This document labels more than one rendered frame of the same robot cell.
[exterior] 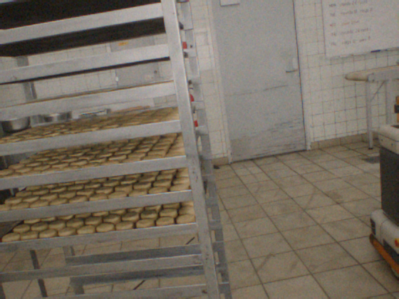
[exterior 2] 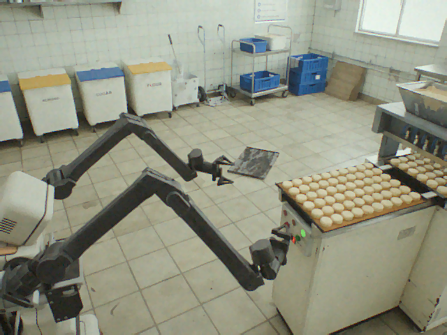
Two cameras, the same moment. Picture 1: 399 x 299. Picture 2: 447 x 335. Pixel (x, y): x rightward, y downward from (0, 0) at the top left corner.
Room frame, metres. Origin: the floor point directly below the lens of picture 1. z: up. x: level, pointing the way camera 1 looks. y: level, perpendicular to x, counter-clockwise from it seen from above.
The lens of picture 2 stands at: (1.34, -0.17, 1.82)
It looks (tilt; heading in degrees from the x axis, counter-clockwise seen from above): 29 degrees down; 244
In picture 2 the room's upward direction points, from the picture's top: straight up
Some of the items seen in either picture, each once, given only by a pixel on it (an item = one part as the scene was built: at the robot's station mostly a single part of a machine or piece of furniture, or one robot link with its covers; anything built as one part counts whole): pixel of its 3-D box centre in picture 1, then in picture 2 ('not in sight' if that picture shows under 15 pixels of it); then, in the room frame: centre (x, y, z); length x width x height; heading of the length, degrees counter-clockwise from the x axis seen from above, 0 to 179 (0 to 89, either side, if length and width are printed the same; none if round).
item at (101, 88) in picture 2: not in sight; (102, 96); (0.87, -4.87, 0.38); 0.64 x 0.54 x 0.77; 93
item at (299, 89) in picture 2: not in sight; (304, 85); (-2.58, -4.93, 0.10); 0.60 x 0.40 x 0.20; 2
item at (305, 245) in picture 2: not in sight; (295, 228); (0.47, -1.16, 0.77); 0.24 x 0.04 x 0.14; 85
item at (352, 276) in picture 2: not in sight; (346, 258); (0.11, -1.13, 0.45); 0.70 x 0.34 x 0.90; 175
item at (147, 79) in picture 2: not in sight; (148, 89); (0.22, -4.91, 0.38); 0.64 x 0.54 x 0.77; 92
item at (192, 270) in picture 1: (146, 274); not in sight; (1.34, 0.28, 0.51); 0.64 x 0.03 x 0.03; 84
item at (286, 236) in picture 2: not in sight; (281, 235); (0.75, -0.91, 1.02); 0.09 x 0.07 x 0.07; 41
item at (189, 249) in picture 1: (142, 254); not in sight; (1.34, 0.28, 0.60); 0.64 x 0.03 x 0.03; 84
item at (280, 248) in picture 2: not in sight; (275, 256); (0.80, -0.87, 0.99); 0.07 x 0.07 x 0.10; 41
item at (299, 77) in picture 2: not in sight; (306, 74); (-2.58, -4.93, 0.30); 0.60 x 0.40 x 0.20; 4
